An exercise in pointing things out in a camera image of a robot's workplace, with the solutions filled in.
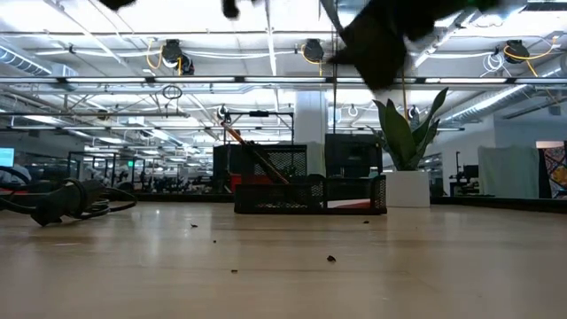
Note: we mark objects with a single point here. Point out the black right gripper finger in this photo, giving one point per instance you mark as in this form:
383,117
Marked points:
376,57

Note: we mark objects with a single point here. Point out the pink sticky note pad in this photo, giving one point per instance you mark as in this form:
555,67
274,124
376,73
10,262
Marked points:
350,204

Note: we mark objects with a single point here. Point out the black mesh desk organizer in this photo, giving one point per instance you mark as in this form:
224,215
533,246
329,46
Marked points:
274,197

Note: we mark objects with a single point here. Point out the white column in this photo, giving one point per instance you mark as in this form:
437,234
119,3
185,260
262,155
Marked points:
310,124

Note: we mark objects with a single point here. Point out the black cabinet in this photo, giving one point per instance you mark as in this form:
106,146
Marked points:
354,155

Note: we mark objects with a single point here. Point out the green plant in white pot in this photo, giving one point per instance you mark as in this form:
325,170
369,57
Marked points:
407,188

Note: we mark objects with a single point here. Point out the grey cloth cover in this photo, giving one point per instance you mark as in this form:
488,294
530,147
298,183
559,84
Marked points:
509,173

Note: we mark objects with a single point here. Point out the colourful artwork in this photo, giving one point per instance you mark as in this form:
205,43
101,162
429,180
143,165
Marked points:
553,173

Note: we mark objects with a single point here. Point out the black aluminium table frame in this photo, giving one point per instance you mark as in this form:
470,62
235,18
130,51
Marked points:
487,204

